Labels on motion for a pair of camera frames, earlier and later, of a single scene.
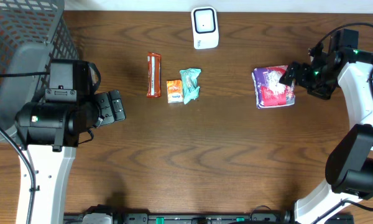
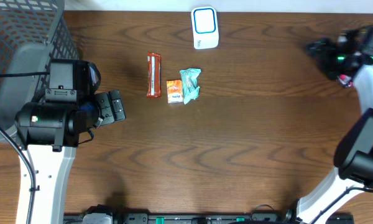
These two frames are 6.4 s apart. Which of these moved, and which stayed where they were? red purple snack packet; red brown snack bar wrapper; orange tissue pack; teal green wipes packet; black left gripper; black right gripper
Moved: red purple snack packet; black right gripper
Stayed: teal green wipes packet; orange tissue pack; red brown snack bar wrapper; black left gripper
